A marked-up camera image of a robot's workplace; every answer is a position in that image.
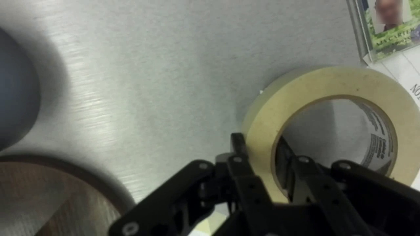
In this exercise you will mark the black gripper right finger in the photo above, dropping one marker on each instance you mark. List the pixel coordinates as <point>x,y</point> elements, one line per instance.
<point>315,201</point>

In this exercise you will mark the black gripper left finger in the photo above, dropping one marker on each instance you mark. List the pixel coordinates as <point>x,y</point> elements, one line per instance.
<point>249,188</point>

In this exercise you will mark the cream masking tape roll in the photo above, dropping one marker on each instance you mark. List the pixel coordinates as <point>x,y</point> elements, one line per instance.
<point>263,113</point>

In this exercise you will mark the white paper sheets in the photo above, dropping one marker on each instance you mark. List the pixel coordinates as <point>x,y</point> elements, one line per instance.
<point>410,74</point>

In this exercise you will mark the small colourful box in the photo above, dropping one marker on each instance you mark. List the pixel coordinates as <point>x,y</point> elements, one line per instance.
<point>389,26</point>

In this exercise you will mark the grey duct tape roll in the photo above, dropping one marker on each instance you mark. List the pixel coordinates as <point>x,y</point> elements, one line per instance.
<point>13,87</point>

